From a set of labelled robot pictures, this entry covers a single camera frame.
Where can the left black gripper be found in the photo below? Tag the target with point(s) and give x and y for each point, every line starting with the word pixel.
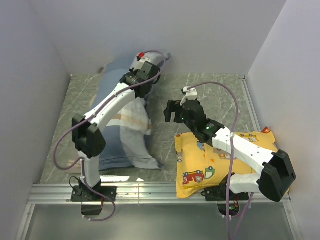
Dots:
pixel 133 71

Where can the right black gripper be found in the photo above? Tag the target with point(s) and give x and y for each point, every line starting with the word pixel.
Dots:
pixel 173 106

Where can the blue striped pillowcase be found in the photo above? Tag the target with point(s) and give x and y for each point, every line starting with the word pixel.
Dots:
pixel 129 131

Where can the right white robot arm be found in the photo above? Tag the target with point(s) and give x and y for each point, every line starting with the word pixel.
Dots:
pixel 230 165

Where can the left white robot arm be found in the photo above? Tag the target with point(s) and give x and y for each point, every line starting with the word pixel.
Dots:
pixel 87 130

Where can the yellow cartoon car pillow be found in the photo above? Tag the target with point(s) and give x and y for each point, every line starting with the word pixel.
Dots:
pixel 201 166

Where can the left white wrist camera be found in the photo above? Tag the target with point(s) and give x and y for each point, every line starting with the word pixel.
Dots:
pixel 141 59

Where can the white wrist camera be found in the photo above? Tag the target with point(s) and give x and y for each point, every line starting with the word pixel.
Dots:
pixel 189 93
pixel 141 59

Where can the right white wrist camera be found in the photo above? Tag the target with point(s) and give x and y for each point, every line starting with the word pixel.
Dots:
pixel 189 93

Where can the right side aluminium rail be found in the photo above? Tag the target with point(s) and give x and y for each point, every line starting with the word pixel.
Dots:
pixel 250 105

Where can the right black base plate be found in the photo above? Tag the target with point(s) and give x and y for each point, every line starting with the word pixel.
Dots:
pixel 218 194

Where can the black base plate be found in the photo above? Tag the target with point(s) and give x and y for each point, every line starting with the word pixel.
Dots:
pixel 92 203
pixel 218 194

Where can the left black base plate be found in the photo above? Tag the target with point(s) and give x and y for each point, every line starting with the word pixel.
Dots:
pixel 92 203

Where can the aluminium mounting rail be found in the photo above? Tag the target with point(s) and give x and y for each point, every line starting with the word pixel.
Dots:
pixel 126 193

